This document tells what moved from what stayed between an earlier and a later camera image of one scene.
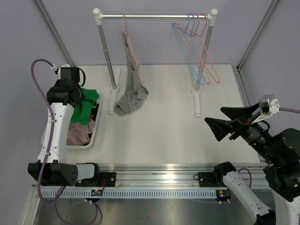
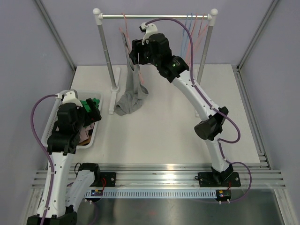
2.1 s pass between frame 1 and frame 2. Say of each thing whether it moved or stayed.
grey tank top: stayed
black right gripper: moved
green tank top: moved
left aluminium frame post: stayed
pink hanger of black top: moved
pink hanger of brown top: moved
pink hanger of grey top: stayed
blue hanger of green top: moved
